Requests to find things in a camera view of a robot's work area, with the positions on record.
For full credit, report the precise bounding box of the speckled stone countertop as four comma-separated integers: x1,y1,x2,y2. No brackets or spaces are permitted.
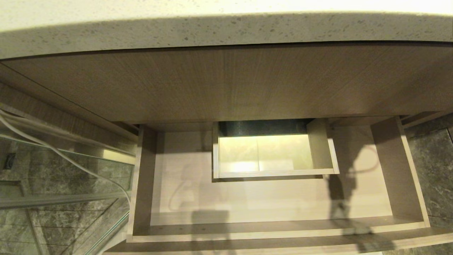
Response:
0,0,453,60

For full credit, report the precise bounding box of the wooden cabinet side panel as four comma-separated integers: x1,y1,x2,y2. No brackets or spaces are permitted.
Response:
0,63,141,143

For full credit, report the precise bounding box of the chrome floor rail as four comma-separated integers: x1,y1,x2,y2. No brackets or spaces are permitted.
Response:
83,211,130,255

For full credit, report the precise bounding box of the glass shower partition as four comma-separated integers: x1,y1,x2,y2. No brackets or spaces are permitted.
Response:
0,102,138,255

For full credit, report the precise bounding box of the fixed wooden cabinet front panel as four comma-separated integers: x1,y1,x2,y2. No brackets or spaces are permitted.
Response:
2,42,453,125

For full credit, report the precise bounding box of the wooden vanity drawer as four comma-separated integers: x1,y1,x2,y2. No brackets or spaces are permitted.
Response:
103,115,453,255

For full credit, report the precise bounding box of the thin white cable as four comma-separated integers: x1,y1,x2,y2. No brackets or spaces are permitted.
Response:
0,109,132,208

